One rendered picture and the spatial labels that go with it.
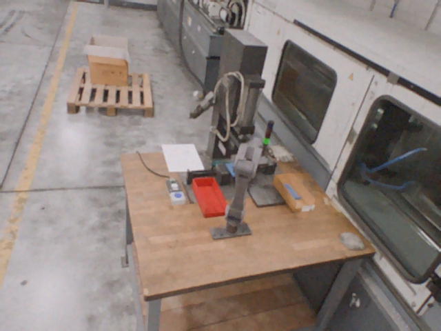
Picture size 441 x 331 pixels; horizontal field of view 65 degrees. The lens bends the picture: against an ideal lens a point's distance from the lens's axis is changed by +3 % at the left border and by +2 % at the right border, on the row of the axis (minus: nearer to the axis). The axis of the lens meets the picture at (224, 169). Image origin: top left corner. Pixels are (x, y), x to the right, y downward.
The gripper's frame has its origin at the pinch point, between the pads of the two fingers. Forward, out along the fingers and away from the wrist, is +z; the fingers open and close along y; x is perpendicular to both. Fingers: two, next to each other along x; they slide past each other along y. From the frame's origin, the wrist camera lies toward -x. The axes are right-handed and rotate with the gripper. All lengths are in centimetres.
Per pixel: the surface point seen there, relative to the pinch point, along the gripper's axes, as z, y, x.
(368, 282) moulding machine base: 4, -65, -55
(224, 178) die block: 8.5, 2.1, 6.6
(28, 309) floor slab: 98, -31, 114
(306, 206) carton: -1.7, -23.1, -31.8
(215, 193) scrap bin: 9.6, -5.7, 13.3
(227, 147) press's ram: -7.9, 12.5, 7.0
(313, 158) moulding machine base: 13, 15, -60
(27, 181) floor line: 153, 86, 128
